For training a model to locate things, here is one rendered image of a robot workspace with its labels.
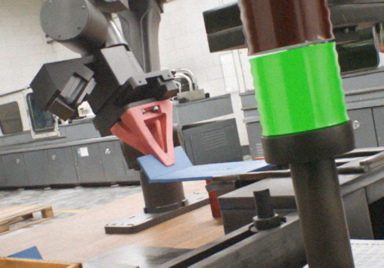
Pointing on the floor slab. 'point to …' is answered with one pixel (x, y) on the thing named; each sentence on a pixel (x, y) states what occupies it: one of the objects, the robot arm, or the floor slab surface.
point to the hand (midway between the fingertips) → (165, 160)
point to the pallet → (8, 212)
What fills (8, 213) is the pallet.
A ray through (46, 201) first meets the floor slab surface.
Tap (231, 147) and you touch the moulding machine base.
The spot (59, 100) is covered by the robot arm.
